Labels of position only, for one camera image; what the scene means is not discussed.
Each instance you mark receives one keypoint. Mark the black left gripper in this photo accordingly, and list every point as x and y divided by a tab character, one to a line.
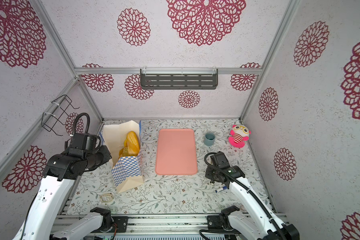
102	149

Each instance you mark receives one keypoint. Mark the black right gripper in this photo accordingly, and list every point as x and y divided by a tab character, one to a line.
207	173

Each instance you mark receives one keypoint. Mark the long baguette bread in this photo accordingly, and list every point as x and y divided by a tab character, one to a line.
133	145

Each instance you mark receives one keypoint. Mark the checkered paper bag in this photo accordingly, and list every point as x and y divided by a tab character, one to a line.
126	170

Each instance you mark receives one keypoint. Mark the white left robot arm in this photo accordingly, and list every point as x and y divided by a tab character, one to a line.
58	177

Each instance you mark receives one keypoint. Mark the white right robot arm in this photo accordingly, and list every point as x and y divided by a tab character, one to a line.
252	204

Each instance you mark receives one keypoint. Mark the blue white marker pen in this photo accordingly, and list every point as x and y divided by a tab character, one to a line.
221	189

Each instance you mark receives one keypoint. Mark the teal ceramic cup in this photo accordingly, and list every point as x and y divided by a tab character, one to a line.
209	139

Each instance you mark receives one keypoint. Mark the pink plush owl toy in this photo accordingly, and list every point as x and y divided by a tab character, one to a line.
239	135

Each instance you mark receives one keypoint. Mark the pink plastic tray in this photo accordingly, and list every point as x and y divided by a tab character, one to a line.
176	153

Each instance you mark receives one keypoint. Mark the cream tape roll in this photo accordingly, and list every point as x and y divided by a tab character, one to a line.
106	198

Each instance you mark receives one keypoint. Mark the black wire wall basket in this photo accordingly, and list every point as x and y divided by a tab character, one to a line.
54	117

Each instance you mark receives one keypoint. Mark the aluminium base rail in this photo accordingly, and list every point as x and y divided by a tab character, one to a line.
174	223

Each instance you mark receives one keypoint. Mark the grey wall shelf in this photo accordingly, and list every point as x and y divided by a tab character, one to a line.
179	80

